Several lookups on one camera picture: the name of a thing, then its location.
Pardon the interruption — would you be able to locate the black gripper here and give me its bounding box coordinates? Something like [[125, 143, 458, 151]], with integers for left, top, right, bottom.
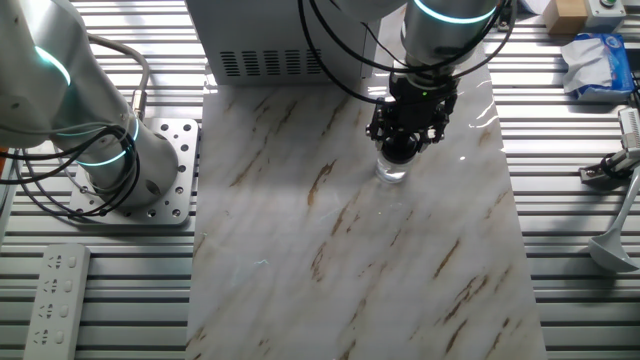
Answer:
[[365, 74, 459, 154]]

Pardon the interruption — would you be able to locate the small clear glass jar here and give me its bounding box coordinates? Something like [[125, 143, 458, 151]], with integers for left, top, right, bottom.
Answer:
[[374, 149, 414, 185]]

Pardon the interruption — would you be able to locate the white marble pattern board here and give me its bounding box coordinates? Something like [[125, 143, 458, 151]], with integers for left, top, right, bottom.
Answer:
[[184, 29, 549, 360]]

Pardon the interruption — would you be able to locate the silver metal vented box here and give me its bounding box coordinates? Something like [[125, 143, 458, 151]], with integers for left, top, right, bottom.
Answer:
[[183, 0, 381, 87]]

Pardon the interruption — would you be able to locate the small cardboard box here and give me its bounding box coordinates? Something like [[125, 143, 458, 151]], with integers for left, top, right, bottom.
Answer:
[[542, 0, 590, 35]]

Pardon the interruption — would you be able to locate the blue white tissue pack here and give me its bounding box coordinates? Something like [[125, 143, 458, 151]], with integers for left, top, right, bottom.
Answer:
[[559, 32, 637, 104]]

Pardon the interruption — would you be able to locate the grey push button box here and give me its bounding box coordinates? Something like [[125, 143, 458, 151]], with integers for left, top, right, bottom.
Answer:
[[583, 0, 627, 29]]

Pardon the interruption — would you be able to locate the grey plastic ladle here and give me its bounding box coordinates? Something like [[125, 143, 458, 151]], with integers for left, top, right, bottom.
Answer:
[[587, 164, 640, 275]]

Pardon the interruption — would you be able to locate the white power strip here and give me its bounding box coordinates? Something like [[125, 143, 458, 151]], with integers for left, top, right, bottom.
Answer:
[[22, 243, 92, 360]]

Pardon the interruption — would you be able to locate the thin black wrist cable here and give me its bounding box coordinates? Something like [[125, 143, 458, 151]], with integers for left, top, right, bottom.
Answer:
[[309, 0, 516, 76]]

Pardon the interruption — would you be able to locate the thick black wrist cable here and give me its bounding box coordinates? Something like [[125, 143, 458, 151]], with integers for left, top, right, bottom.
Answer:
[[297, 0, 396, 106]]

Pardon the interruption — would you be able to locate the silver ribbed depth camera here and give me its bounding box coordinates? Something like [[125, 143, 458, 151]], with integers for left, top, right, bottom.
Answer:
[[618, 106, 640, 151]]

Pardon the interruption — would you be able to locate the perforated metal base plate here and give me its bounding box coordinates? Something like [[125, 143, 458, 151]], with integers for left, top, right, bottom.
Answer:
[[68, 117, 200, 227]]

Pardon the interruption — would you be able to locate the thick grey cable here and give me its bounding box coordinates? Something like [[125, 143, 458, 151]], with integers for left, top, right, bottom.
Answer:
[[87, 33, 151, 122]]

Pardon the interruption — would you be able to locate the looped black cable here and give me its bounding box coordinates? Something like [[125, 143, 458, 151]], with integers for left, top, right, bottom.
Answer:
[[0, 124, 142, 220]]

